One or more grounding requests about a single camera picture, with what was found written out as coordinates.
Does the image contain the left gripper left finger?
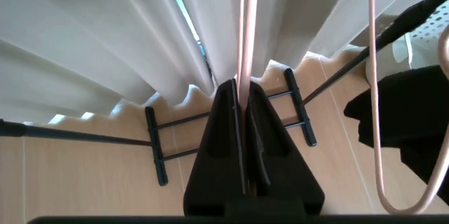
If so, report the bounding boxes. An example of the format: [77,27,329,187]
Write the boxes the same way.
[182,77,248,218]

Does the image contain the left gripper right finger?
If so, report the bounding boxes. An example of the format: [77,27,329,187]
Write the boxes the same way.
[245,82,326,216]

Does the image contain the black shorts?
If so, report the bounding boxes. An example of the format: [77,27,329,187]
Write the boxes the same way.
[343,65,449,206]

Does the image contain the black clothes rack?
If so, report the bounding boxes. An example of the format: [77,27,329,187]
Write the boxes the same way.
[0,0,449,187]

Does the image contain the white laundry basket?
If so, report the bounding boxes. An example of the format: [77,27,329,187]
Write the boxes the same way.
[364,1,449,84]

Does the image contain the beige curtain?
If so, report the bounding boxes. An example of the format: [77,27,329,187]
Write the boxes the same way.
[0,0,449,126]

